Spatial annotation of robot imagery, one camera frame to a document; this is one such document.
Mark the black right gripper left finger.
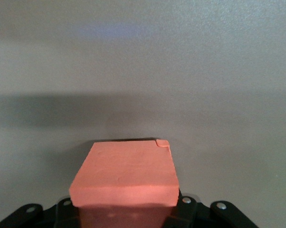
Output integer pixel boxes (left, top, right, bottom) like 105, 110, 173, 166
0, 198, 83, 228

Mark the orange foam cube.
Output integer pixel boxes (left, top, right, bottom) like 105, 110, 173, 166
68, 138, 180, 228

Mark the brown paper table cover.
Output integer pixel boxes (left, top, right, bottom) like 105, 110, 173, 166
0, 0, 286, 228

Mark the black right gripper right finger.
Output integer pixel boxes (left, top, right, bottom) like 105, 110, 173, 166
163, 190, 259, 228

